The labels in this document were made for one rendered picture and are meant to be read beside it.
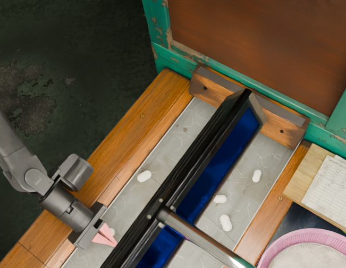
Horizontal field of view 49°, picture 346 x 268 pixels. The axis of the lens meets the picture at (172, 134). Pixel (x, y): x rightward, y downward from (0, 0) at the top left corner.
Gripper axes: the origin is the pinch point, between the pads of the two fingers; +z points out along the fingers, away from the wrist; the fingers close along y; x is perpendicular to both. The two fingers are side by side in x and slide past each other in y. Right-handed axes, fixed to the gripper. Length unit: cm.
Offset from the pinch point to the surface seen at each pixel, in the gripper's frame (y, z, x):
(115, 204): 7.3, -3.9, 5.8
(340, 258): 25.8, 34.4, -24.4
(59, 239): -6.4, -9.3, 6.7
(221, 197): 22.5, 11.0, -8.4
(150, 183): 16.5, -0.9, 3.5
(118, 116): 50, 1, 99
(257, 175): 31.7, 14.3, -10.9
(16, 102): 27, -39, 131
